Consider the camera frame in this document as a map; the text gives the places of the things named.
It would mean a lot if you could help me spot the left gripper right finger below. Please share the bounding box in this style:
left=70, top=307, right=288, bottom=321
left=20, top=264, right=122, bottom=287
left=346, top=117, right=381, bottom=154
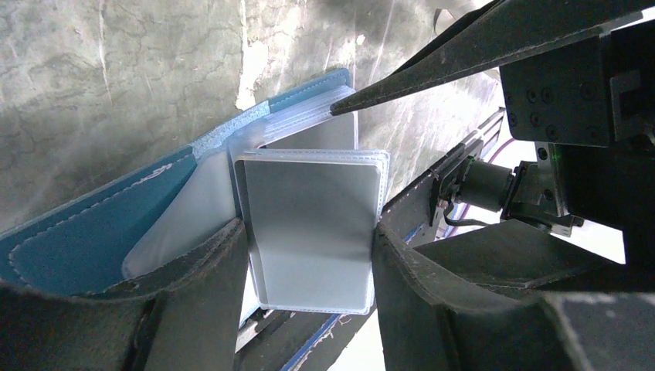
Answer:
left=372, top=221, right=654, bottom=370

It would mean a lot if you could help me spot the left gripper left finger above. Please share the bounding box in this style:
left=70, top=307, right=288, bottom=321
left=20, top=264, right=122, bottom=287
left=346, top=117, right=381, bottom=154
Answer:
left=1, top=219, right=248, bottom=370

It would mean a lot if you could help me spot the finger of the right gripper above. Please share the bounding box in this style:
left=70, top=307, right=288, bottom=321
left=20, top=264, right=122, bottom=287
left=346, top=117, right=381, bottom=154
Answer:
left=331, top=1, right=654, bottom=116

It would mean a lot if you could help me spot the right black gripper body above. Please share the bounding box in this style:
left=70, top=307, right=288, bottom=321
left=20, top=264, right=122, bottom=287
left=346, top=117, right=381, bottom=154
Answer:
left=500, top=21, right=654, bottom=267

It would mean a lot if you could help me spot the blue card holder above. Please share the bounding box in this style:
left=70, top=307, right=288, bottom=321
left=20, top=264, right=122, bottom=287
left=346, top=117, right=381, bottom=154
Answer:
left=1, top=69, right=391, bottom=315

